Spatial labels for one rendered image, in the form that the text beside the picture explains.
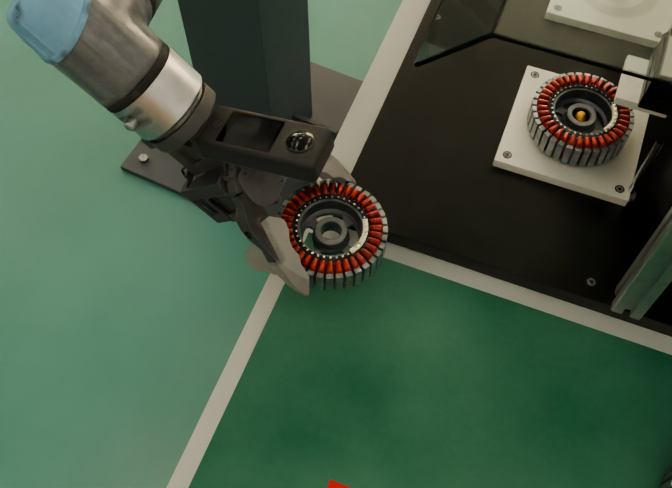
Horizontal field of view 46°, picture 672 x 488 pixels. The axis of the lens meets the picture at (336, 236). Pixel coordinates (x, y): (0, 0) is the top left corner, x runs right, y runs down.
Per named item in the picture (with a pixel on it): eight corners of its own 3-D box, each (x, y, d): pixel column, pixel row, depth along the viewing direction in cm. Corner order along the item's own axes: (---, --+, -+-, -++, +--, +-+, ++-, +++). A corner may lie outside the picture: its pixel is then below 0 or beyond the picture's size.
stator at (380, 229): (258, 270, 79) (255, 253, 75) (301, 183, 84) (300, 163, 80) (362, 308, 77) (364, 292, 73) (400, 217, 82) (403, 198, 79)
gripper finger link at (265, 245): (288, 248, 76) (254, 165, 74) (300, 246, 74) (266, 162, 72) (254, 269, 73) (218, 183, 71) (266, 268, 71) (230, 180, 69)
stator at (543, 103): (513, 149, 88) (520, 128, 85) (542, 79, 93) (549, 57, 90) (611, 183, 86) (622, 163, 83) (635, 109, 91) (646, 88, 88)
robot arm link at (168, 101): (183, 35, 66) (138, 108, 62) (221, 71, 68) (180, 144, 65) (137, 58, 71) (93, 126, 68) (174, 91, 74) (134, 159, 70)
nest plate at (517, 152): (492, 166, 88) (494, 159, 87) (525, 71, 95) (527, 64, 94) (625, 207, 86) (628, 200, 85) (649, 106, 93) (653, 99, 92)
